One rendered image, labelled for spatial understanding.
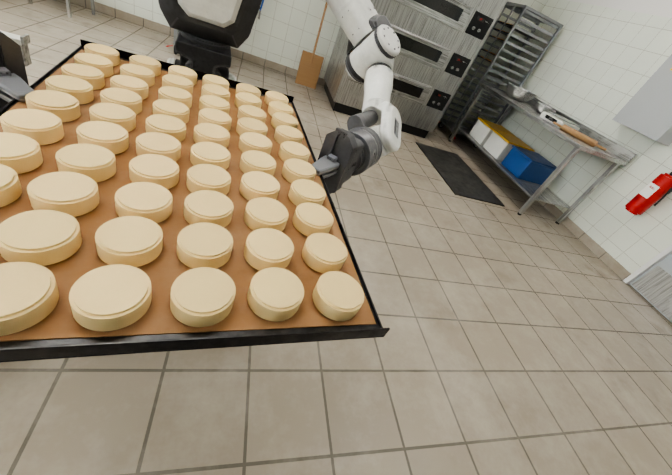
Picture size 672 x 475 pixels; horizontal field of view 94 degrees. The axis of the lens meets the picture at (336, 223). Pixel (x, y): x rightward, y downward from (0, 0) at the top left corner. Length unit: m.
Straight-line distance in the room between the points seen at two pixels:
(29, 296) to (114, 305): 0.05
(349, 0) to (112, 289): 0.80
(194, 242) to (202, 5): 0.66
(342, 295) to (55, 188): 0.28
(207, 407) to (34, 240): 1.07
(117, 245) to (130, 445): 1.04
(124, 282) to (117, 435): 1.05
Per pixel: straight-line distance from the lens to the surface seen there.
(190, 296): 0.28
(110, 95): 0.57
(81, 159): 0.42
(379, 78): 0.83
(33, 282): 0.30
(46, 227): 0.34
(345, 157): 0.55
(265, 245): 0.33
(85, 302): 0.28
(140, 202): 0.36
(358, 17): 0.90
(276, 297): 0.29
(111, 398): 1.36
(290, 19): 4.94
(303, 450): 1.34
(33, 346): 0.28
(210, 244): 0.32
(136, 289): 0.29
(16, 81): 0.60
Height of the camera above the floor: 1.25
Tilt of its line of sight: 35 degrees down
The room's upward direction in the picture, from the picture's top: 25 degrees clockwise
